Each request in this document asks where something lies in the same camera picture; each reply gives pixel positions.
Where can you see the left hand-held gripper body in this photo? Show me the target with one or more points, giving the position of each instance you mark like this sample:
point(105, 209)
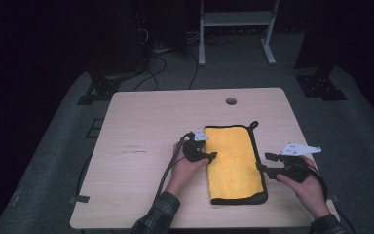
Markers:
point(193, 152)

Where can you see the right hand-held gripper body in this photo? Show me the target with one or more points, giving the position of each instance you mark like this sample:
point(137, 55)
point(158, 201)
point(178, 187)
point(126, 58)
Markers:
point(293, 170)

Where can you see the yellow towel with black trim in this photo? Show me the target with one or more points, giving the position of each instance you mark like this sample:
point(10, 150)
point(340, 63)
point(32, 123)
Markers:
point(233, 162)

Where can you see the person's left hand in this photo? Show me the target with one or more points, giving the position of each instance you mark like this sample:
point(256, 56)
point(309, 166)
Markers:
point(183, 172)

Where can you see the person's right hand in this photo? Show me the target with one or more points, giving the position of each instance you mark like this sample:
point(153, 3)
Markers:
point(310, 191)

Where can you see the grey tape piece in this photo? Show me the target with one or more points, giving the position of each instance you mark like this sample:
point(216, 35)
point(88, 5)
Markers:
point(79, 199)
point(334, 197)

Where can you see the grey table grommet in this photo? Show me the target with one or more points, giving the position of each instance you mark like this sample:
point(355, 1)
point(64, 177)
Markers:
point(231, 101)

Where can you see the black metal stand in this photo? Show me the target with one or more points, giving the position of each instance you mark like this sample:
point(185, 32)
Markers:
point(102, 89)
point(321, 86)

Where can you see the dark floor hatch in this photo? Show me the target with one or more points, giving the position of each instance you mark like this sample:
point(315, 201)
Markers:
point(95, 128)

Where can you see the white metal desk frame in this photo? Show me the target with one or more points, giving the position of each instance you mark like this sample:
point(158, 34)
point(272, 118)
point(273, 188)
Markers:
point(237, 19)

